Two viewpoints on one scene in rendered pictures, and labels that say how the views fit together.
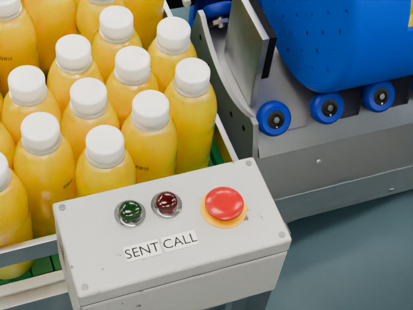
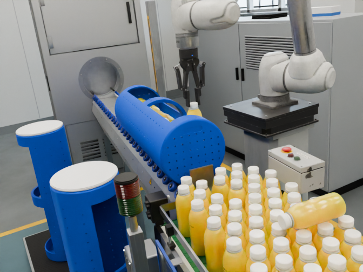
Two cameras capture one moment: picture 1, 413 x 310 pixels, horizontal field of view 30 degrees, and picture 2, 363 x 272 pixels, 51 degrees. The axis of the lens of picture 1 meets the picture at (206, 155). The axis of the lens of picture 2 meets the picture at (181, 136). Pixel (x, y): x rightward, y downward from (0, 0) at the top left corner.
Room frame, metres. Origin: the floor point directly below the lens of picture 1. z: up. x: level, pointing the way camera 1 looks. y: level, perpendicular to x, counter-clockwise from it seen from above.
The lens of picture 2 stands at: (0.62, 1.34, 1.66)
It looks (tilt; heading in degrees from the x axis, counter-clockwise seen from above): 19 degrees down; 277
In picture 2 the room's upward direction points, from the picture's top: 6 degrees counter-clockwise
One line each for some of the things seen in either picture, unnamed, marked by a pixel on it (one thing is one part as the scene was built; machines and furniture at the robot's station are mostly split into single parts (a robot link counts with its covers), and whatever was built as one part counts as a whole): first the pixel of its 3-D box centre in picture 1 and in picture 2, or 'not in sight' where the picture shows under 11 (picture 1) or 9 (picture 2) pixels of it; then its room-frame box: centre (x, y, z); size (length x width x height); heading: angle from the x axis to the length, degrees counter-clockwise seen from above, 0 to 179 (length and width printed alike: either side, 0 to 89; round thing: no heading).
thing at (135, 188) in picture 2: not in sight; (127, 187); (0.88, 0.47, 1.23); 0.06 x 0.06 x 0.04
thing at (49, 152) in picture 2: not in sight; (54, 192); (1.75, -0.81, 0.59); 0.28 x 0.28 x 0.88
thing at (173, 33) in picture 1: (173, 33); (220, 171); (0.65, 0.06, 1.07); 0.04 x 0.04 x 0.02
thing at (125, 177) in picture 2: not in sight; (129, 204); (0.88, 0.47, 1.18); 0.06 x 0.06 x 0.16
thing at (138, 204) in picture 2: not in sight; (129, 202); (0.88, 0.47, 1.18); 0.06 x 0.06 x 0.05
